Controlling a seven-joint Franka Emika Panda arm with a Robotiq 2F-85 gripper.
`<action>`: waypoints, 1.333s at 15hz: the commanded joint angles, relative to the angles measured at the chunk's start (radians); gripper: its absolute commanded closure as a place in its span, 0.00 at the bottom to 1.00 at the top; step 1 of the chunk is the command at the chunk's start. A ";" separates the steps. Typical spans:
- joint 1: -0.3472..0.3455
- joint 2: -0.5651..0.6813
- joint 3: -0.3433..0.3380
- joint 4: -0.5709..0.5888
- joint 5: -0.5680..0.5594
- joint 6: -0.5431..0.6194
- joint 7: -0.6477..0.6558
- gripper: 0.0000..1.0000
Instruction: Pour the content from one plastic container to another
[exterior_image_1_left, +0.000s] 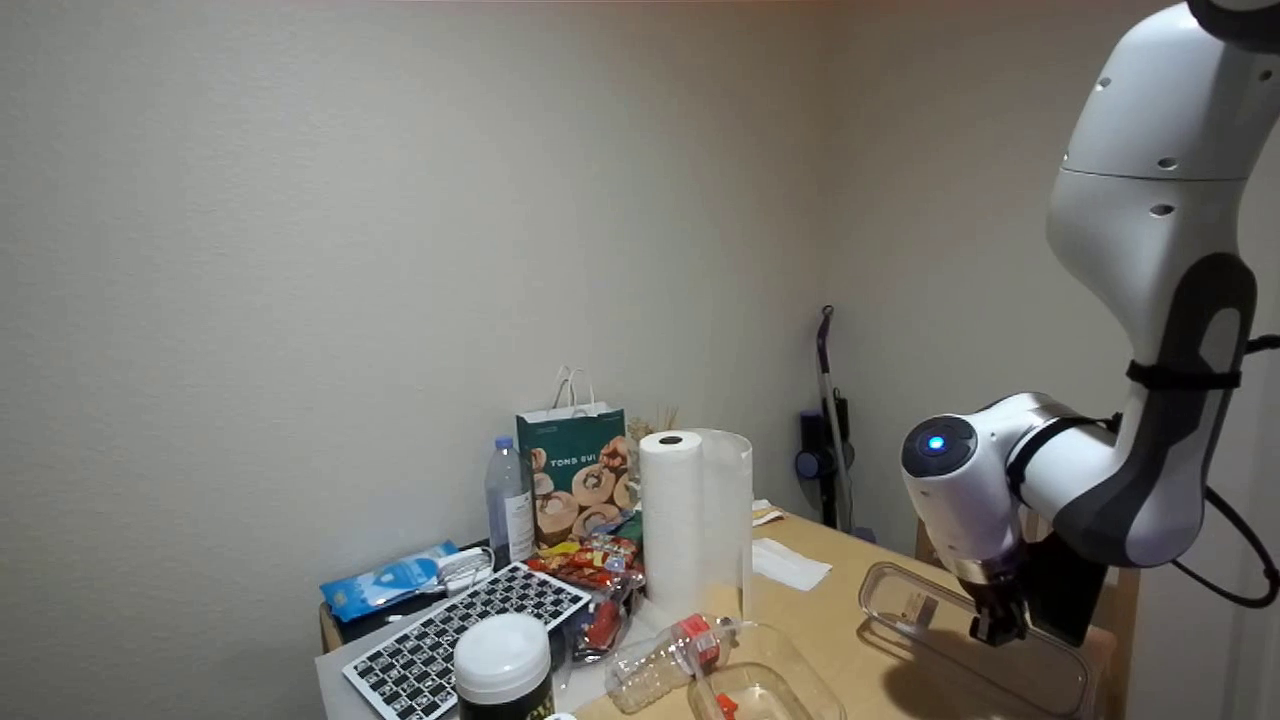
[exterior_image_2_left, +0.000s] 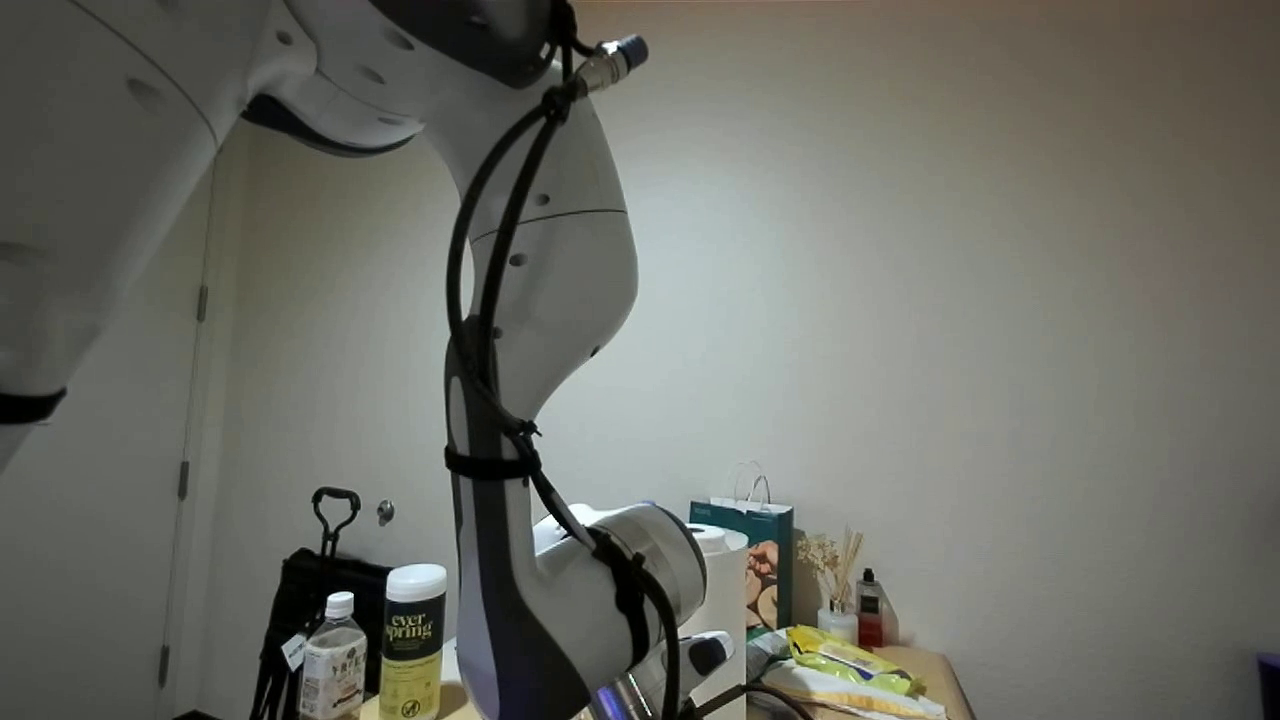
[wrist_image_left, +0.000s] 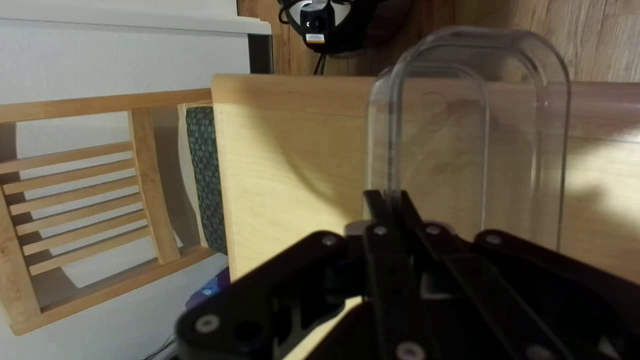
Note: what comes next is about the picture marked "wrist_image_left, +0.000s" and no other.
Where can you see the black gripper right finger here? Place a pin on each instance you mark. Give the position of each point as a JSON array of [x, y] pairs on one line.
[[533, 300]]

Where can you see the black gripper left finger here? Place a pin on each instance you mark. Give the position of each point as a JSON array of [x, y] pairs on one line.
[[292, 293]]

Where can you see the clear rectangular plastic container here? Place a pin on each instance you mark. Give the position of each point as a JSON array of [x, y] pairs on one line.
[[520, 133]]

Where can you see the black vacuum with blue part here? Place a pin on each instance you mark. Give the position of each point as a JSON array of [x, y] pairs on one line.
[[211, 290]]

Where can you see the dark patterned seat cushion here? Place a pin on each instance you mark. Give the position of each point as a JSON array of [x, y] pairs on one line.
[[204, 172]]

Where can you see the wooden slatted chair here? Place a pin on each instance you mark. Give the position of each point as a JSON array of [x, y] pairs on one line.
[[150, 172]]

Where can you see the black round floor gadget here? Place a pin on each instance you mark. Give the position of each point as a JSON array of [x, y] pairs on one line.
[[326, 26]]

